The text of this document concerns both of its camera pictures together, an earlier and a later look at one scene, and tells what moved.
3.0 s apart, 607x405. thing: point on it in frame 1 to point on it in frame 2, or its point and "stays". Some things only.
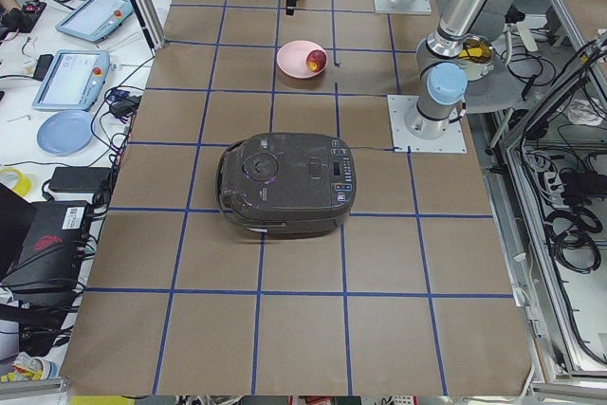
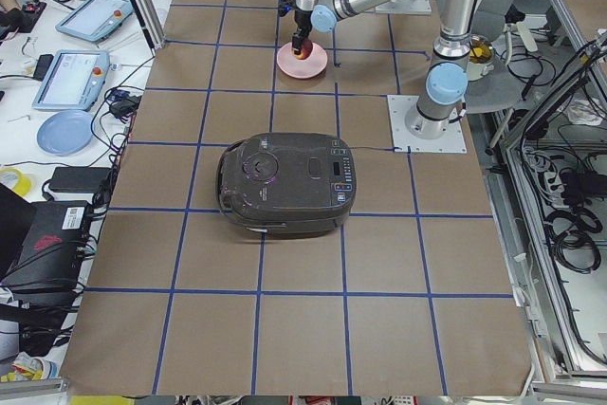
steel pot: [477, 58] stays
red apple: [316, 60] to [305, 49]
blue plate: [65, 133] stays
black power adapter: [86, 179] stays
